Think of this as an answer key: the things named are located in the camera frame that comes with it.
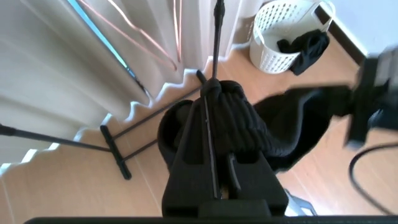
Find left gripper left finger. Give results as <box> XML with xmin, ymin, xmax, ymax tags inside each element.
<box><xmin>162</xmin><ymin>96</ymin><xmax>220</xmax><ymax>218</ymax></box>

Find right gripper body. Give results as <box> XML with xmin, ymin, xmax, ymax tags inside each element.
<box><xmin>345</xmin><ymin>57</ymin><xmax>398</xmax><ymax>149</ymax></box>

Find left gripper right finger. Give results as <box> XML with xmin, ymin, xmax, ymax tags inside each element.
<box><xmin>222</xmin><ymin>152</ymin><xmax>289</xmax><ymax>216</ymax></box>

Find black garment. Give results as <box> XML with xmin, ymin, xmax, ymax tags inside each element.
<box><xmin>276</xmin><ymin>29</ymin><xmax>330</xmax><ymax>77</ymax></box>
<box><xmin>157</xmin><ymin>77</ymin><xmax>355</xmax><ymax>174</ymax></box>

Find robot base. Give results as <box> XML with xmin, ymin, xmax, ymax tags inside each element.
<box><xmin>283</xmin><ymin>189</ymin><xmax>318</xmax><ymax>217</ymax></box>

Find black clothes rack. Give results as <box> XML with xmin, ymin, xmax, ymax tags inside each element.
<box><xmin>0</xmin><ymin>0</ymin><xmax>226</xmax><ymax>180</ymax></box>

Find white laundry basket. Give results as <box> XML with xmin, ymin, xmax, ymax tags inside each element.
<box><xmin>249</xmin><ymin>0</ymin><xmax>336</xmax><ymax>75</ymax></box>

